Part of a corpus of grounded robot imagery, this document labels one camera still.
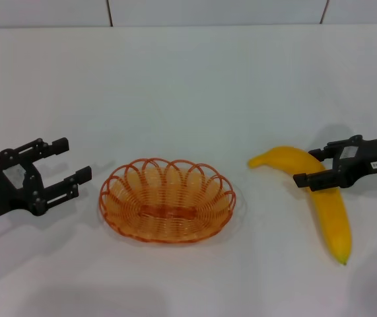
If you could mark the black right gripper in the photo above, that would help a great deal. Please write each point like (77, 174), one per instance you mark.
(376, 153)

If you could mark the yellow banana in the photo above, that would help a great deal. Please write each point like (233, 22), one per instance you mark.
(331, 214)

